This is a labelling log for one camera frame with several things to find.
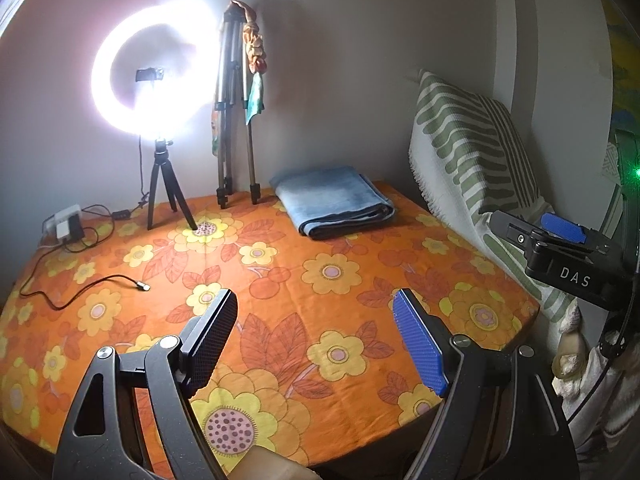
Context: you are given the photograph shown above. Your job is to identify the light blue denim pants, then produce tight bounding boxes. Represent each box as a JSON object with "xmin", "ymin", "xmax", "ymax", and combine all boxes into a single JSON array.
[{"xmin": 270, "ymin": 166, "xmax": 396, "ymax": 240}]

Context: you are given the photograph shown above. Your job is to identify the gloved right hand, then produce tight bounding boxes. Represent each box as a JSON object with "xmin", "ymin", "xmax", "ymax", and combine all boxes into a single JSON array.
[{"xmin": 551, "ymin": 300, "xmax": 588, "ymax": 401}]

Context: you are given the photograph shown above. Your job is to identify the green white patterned blanket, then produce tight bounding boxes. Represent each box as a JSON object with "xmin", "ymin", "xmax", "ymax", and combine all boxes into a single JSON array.
[{"xmin": 409, "ymin": 70, "xmax": 574, "ymax": 324}]

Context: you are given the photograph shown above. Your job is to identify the orange floral bed sheet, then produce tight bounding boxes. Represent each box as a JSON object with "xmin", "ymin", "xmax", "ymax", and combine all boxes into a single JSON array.
[{"xmin": 1, "ymin": 188, "xmax": 538, "ymax": 478}]

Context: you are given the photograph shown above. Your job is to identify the white power strip with adapters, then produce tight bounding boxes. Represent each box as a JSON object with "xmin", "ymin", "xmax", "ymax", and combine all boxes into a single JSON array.
[{"xmin": 42, "ymin": 204, "xmax": 85, "ymax": 243}]

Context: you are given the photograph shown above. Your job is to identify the small black tripod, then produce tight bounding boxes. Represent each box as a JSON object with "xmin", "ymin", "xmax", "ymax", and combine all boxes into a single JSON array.
[{"xmin": 146, "ymin": 140, "xmax": 198, "ymax": 231}]

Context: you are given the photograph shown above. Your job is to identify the tall silver tripod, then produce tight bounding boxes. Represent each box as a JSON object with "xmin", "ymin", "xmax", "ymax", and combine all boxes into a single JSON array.
[{"xmin": 212, "ymin": 0, "xmax": 248, "ymax": 209}]

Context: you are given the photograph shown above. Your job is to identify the colourful cloth on tripod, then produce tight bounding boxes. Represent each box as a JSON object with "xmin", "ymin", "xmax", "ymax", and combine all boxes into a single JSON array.
[{"xmin": 212, "ymin": 0, "xmax": 268, "ymax": 156}]

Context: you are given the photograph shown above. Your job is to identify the black usb cable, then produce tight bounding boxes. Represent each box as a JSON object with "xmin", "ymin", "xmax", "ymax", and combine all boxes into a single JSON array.
[{"xmin": 18, "ymin": 273, "xmax": 152, "ymax": 312}]

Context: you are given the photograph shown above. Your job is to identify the bright ring light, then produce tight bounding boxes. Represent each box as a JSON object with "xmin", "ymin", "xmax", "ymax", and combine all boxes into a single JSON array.
[{"xmin": 90, "ymin": 0, "xmax": 220, "ymax": 142}]

